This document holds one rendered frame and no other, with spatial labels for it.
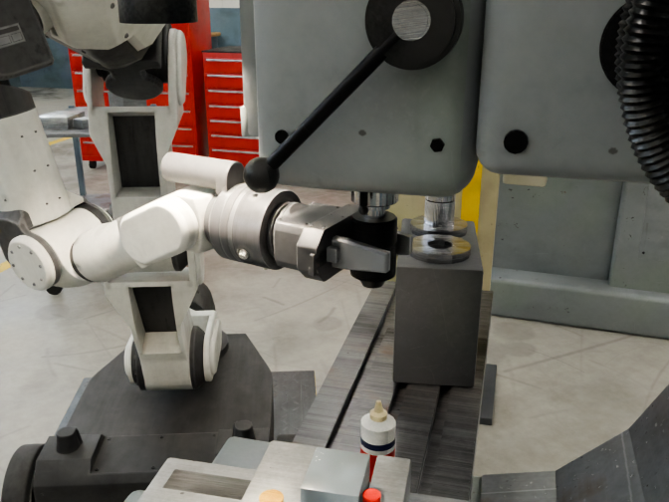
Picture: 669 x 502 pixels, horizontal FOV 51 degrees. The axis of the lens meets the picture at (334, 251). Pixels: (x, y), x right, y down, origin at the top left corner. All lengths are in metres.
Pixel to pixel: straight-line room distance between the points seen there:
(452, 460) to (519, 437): 1.71
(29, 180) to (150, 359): 0.69
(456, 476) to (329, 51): 0.54
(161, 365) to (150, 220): 0.82
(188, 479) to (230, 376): 1.02
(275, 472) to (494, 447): 1.88
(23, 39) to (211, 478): 0.58
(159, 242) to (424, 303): 0.39
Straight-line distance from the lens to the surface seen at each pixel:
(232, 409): 1.66
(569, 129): 0.54
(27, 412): 2.90
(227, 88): 5.77
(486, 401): 2.73
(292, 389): 2.04
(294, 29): 0.58
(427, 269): 0.98
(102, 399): 1.77
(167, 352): 1.55
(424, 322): 1.01
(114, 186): 1.36
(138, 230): 0.82
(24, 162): 0.98
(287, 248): 0.71
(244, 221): 0.74
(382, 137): 0.57
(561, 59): 0.54
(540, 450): 2.57
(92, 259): 0.94
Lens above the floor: 1.48
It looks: 21 degrees down
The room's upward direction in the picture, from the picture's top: straight up
